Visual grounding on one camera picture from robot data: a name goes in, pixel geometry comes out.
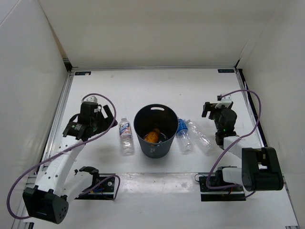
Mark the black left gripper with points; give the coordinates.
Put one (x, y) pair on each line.
(107, 121)

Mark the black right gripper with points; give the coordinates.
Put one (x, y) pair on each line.
(208, 107)

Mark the clear bottle white red label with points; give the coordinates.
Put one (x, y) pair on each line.
(126, 139)

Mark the orange juice bottle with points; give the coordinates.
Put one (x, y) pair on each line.
(152, 136)

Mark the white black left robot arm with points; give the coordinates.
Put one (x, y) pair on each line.
(51, 195)

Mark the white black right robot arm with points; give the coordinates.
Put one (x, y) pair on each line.
(260, 169)

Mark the dark grey plastic bin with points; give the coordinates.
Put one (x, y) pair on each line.
(151, 117)

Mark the clear unlabelled plastic bottle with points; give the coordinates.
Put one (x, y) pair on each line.
(199, 137)

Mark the dark logo sticker right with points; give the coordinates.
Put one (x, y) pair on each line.
(226, 71)

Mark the dark logo sticker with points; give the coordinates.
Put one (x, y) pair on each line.
(82, 73)
(226, 71)

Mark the clear bottle blue label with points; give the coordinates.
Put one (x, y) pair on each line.
(183, 137)

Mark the dark logo sticker left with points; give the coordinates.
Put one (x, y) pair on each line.
(82, 73)

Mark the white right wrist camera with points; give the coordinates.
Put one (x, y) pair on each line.
(224, 102)

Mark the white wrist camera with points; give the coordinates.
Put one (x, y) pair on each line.
(224, 102)
(91, 98)

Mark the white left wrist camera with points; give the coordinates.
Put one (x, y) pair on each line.
(91, 98)

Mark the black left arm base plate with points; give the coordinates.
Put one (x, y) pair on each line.
(105, 191)

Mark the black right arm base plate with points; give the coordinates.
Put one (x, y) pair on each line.
(216, 195)

